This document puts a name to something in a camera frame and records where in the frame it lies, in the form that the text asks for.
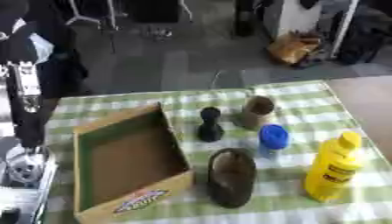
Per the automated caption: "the brown cylindrical cup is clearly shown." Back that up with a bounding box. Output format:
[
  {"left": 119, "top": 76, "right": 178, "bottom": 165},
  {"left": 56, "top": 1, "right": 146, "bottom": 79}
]
[{"left": 239, "top": 94, "right": 277, "bottom": 131}]

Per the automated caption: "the white chair base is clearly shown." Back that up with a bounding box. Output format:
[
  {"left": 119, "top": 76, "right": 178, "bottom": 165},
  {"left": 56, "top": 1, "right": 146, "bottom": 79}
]
[{"left": 64, "top": 0, "right": 124, "bottom": 32}]

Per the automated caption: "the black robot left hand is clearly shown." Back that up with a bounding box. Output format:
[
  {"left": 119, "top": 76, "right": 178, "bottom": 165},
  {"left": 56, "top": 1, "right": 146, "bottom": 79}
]
[{"left": 0, "top": 205, "right": 24, "bottom": 224}]

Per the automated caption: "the white board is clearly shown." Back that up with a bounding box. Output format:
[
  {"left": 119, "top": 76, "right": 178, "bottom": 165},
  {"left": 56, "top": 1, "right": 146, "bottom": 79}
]
[{"left": 276, "top": 0, "right": 325, "bottom": 39}]

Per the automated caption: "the tan cardboard box green inside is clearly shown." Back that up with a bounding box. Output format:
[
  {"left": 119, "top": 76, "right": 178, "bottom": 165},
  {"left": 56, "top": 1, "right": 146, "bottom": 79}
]
[{"left": 72, "top": 102, "right": 196, "bottom": 224}]

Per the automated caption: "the blue lidded container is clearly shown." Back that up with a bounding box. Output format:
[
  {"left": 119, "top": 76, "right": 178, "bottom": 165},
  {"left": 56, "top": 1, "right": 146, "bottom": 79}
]
[{"left": 257, "top": 123, "right": 291, "bottom": 160}]

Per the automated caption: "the yellow squeeze bottle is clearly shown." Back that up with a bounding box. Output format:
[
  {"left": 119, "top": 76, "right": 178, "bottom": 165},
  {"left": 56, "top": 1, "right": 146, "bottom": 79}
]
[{"left": 303, "top": 130, "right": 365, "bottom": 203}]

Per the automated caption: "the black dumbbell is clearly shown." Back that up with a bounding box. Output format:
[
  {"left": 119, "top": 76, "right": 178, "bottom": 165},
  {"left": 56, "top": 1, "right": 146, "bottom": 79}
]
[{"left": 196, "top": 106, "right": 227, "bottom": 144}]

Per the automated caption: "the white pole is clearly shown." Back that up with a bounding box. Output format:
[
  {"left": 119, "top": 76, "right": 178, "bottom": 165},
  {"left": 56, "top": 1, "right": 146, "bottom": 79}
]
[{"left": 327, "top": 0, "right": 361, "bottom": 60}]

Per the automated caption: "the brown paper bag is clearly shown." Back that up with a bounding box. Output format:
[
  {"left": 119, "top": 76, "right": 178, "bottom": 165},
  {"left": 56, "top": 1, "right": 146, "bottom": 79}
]
[{"left": 266, "top": 29, "right": 325, "bottom": 67}]

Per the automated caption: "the black bag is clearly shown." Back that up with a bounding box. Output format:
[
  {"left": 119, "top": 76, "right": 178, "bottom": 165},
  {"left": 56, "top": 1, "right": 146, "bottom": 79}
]
[{"left": 338, "top": 10, "right": 392, "bottom": 66}]

